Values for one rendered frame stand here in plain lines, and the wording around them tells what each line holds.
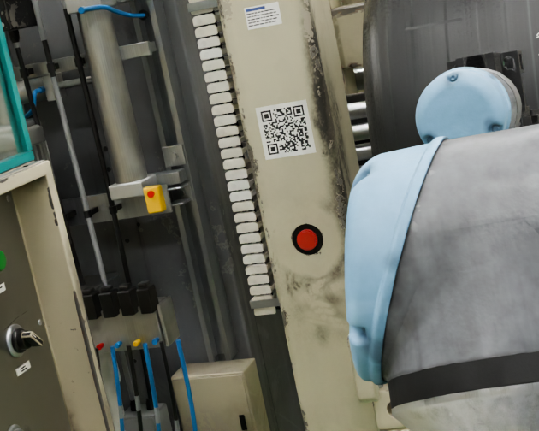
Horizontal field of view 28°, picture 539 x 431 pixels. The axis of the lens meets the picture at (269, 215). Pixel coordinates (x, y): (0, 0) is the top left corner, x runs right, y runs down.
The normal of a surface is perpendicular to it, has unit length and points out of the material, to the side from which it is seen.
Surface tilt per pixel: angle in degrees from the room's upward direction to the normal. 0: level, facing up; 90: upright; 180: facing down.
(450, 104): 83
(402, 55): 61
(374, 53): 66
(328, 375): 90
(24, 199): 90
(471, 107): 83
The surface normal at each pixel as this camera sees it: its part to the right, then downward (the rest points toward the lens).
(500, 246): -0.17, -0.20
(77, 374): -0.29, 0.25
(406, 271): -0.18, 0.03
